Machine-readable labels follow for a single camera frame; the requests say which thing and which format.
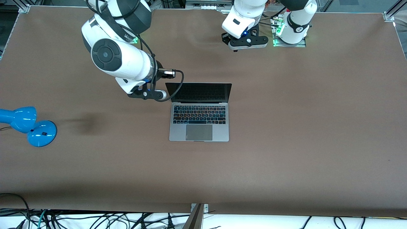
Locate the silver laptop with black keyboard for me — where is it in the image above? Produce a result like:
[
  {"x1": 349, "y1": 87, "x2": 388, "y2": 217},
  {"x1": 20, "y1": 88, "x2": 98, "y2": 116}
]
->
[{"x1": 165, "y1": 82, "x2": 232, "y2": 142}]

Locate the grey power strip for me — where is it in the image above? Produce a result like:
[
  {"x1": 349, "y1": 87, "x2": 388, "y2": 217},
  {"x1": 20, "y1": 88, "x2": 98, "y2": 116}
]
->
[{"x1": 185, "y1": 0, "x2": 233, "y2": 10}]

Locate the blue desk lamp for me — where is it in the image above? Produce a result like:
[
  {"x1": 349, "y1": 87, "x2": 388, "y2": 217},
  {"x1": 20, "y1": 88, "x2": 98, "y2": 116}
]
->
[{"x1": 0, "y1": 106, "x2": 58, "y2": 148}]

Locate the black left camera mount bracket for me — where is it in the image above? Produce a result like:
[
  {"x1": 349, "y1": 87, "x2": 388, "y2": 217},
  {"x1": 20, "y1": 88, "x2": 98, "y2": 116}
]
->
[{"x1": 228, "y1": 29, "x2": 269, "y2": 49}]

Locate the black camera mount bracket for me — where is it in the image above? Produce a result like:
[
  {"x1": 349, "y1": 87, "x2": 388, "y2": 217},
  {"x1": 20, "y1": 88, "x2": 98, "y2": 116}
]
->
[
  {"x1": 228, "y1": 29, "x2": 269, "y2": 49},
  {"x1": 128, "y1": 83, "x2": 161, "y2": 101}
]

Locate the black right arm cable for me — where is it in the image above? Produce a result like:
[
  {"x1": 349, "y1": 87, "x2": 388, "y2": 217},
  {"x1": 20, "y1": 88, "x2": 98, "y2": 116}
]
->
[{"x1": 85, "y1": 0, "x2": 185, "y2": 102}]

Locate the black right camera mount bracket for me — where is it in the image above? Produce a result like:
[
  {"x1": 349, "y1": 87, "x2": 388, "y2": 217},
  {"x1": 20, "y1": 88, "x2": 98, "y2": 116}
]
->
[{"x1": 128, "y1": 83, "x2": 161, "y2": 101}]

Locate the aluminium frame corner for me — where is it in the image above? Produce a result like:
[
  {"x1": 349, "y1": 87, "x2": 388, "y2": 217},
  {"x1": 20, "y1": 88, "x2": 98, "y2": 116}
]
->
[
  {"x1": 383, "y1": 0, "x2": 407, "y2": 22},
  {"x1": 11, "y1": 0, "x2": 31, "y2": 14}
]

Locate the metal table edge post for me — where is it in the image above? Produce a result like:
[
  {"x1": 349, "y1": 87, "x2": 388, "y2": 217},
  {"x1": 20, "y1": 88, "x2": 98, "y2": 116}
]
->
[{"x1": 183, "y1": 203, "x2": 209, "y2": 229}]

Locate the teal floor cable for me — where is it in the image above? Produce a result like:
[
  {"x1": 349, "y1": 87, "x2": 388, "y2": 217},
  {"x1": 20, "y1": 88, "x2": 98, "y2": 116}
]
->
[{"x1": 38, "y1": 209, "x2": 48, "y2": 229}]

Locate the black looped floor cable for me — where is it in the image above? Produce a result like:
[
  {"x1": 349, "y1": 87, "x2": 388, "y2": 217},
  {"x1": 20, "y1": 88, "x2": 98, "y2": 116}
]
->
[{"x1": 0, "y1": 193, "x2": 31, "y2": 229}]

